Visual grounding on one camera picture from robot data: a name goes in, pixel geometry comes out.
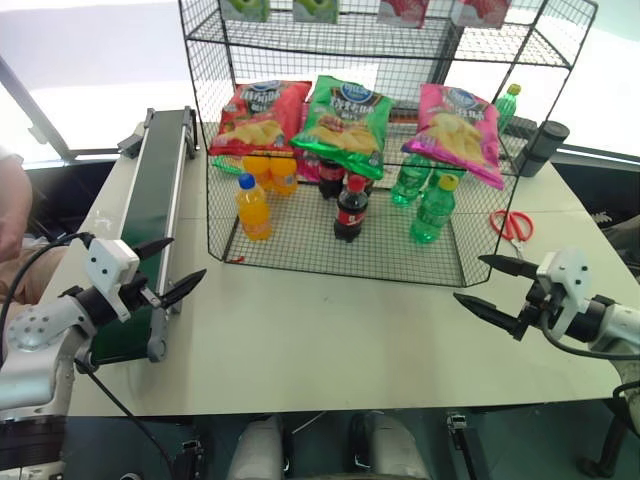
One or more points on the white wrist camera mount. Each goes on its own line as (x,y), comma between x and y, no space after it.
(567,280)
(107,265)

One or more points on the white rounded robot leg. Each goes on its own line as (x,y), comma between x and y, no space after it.
(260,450)
(395,447)

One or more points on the pink potato chips bag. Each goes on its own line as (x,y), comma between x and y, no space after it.
(460,135)

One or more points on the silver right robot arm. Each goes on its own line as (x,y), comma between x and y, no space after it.
(612,325)

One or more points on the red drink carton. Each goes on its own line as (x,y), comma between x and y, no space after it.
(480,10)
(402,11)

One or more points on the black table leg frame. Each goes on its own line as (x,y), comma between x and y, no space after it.
(612,435)
(462,445)

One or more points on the orange soda bottle blue cap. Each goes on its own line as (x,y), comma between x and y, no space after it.
(254,215)

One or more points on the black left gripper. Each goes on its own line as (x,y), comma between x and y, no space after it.
(137,296)

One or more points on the black cylindrical device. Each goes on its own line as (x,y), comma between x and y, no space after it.
(542,145)

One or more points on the magenta snack bag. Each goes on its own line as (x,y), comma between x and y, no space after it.
(307,167)

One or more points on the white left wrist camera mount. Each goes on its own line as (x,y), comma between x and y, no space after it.
(107,265)

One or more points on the green conveyor belt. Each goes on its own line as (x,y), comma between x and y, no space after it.
(150,200)

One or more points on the green soda bottle yellow cap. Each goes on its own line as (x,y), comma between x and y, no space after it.
(432,215)
(506,110)

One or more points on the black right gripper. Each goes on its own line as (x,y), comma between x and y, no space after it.
(535,310)

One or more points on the bystander person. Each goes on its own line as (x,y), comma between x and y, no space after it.
(12,210)

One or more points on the red potato chips bag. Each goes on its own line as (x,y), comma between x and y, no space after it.
(260,120)

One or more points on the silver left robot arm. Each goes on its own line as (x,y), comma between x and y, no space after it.
(30,345)

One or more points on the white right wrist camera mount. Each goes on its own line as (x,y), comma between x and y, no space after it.
(567,280)

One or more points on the green drink carton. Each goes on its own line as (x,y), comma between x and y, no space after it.
(247,7)
(315,10)

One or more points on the green potato chips bag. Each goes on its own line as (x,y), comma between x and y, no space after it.
(345,130)

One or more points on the cola bottle red cap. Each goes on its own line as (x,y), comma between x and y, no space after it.
(351,212)

